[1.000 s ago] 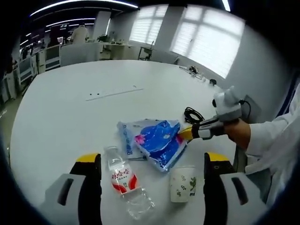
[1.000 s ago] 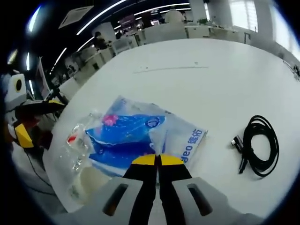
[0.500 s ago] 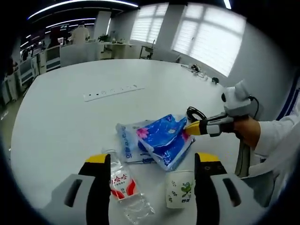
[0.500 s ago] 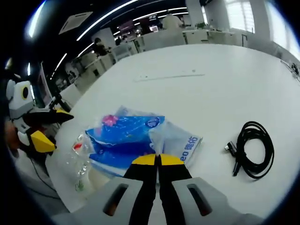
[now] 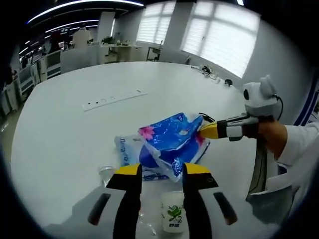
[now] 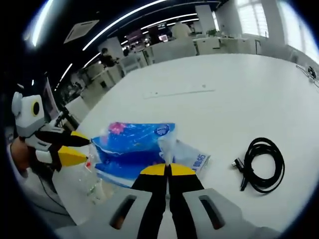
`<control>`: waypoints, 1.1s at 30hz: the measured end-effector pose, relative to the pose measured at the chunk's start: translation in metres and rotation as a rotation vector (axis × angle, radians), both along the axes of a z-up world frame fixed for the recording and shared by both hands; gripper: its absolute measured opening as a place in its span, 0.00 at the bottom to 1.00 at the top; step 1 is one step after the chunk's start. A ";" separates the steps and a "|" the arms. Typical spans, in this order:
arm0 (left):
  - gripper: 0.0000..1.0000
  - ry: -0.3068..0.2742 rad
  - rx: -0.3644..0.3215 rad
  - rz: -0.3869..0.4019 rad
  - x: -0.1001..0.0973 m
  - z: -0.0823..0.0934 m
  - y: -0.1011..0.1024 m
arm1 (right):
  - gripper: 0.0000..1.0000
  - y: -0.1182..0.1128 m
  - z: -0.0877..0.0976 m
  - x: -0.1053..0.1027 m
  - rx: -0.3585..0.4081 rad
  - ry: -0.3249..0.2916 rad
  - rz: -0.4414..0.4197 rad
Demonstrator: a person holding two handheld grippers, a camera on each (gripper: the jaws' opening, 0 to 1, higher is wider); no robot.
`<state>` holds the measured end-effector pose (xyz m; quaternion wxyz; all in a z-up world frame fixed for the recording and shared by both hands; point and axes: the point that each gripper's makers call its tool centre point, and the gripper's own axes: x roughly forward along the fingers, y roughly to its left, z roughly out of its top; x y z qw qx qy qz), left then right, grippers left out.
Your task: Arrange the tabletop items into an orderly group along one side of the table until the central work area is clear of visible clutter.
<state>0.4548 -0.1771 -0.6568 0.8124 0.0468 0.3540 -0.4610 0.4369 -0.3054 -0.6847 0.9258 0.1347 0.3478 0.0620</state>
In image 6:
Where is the clear cotton bag item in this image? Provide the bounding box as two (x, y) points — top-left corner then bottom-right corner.
(83, 145), (107, 206)

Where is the computer monitor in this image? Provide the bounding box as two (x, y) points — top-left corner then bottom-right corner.
(42, 81), (60, 119)

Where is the ceiling air vent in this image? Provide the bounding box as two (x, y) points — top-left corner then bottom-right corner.
(63, 19), (100, 45)

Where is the black cable item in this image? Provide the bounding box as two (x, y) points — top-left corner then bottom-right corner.
(231, 136), (286, 194)

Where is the person's left hand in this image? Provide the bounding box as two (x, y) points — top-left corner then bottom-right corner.
(9, 136), (35, 175)

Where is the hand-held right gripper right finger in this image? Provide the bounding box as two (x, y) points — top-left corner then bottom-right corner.
(166, 164), (282, 239)

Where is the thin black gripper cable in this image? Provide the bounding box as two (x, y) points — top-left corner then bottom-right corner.
(34, 169), (69, 216)

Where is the ceiling light strip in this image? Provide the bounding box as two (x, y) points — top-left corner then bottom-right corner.
(82, 0), (168, 51)
(23, 0), (54, 47)

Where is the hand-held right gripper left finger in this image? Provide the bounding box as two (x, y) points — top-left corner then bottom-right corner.
(74, 163), (167, 239)

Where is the blue plastic packet item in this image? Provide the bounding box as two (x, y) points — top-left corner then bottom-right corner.
(91, 121), (212, 189)

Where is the bright window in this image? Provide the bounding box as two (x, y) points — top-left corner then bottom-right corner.
(236, 0), (319, 58)

